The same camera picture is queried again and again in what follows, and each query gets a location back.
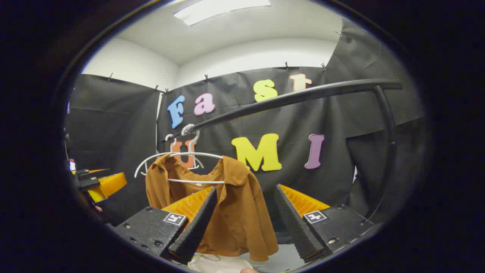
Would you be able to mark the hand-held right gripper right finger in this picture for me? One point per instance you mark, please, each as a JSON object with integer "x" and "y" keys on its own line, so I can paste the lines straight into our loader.
{"x": 297, "y": 227}

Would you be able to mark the brown collared shirt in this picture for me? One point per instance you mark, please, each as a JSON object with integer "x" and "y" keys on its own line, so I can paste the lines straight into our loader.
{"x": 242, "y": 216}

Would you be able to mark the white plastic clothes hanger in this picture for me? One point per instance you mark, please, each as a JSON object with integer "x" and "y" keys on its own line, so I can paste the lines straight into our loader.
{"x": 197, "y": 181}
{"x": 168, "y": 136}

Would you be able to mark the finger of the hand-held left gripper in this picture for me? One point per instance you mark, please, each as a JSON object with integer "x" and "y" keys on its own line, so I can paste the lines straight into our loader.
{"x": 111, "y": 184}

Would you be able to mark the beige laundry hamper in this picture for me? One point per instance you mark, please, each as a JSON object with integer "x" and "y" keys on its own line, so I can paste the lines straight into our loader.
{"x": 219, "y": 264}

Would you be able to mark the black backdrop cloth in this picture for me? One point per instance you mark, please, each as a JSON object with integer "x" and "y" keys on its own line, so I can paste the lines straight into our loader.
{"x": 295, "y": 121}

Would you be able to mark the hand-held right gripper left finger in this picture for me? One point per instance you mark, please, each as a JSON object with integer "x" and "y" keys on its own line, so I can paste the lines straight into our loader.
{"x": 197, "y": 223}

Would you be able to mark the black metal clothes rack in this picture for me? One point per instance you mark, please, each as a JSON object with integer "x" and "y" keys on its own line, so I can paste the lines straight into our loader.
{"x": 303, "y": 95}

